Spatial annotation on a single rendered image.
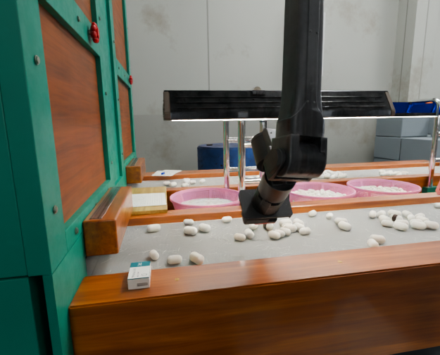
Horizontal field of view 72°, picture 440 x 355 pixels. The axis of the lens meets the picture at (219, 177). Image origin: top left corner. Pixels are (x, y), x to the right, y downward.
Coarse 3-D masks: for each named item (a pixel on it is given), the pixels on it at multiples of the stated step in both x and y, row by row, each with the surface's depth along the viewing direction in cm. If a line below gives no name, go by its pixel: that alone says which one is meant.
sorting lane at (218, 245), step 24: (336, 216) 93; (360, 216) 93; (432, 216) 92; (144, 240) 77; (168, 240) 77; (192, 240) 76; (216, 240) 76; (264, 240) 76; (288, 240) 75; (312, 240) 75; (336, 240) 75; (360, 240) 75; (408, 240) 74; (432, 240) 74; (96, 264) 64; (120, 264) 64; (168, 264) 64; (192, 264) 64
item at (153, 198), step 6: (132, 198) 104; (138, 198) 104; (144, 198) 103; (150, 198) 103; (156, 198) 103; (162, 198) 103; (138, 204) 96; (144, 204) 96; (150, 204) 95; (156, 204) 95; (162, 204) 95
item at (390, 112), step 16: (176, 96) 73; (192, 96) 73; (208, 96) 74; (224, 96) 75; (240, 96) 76; (256, 96) 76; (272, 96) 77; (336, 96) 80; (352, 96) 81; (368, 96) 82; (384, 96) 83; (176, 112) 71; (192, 112) 72; (208, 112) 73; (224, 112) 73; (240, 112) 74; (256, 112) 75; (272, 112) 76; (336, 112) 79; (352, 112) 80; (368, 112) 80; (384, 112) 81
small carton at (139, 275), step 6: (132, 264) 54; (138, 264) 54; (144, 264) 54; (150, 264) 55; (132, 270) 52; (138, 270) 52; (144, 270) 52; (150, 270) 54; (132, 276) 50; (138, 276) 50; (144, 276) 50; (150, 276) 53; (132, 282) 50; (138, 282) 50; (144, 282) 50; (132, 288) 50; (138, 288) 50
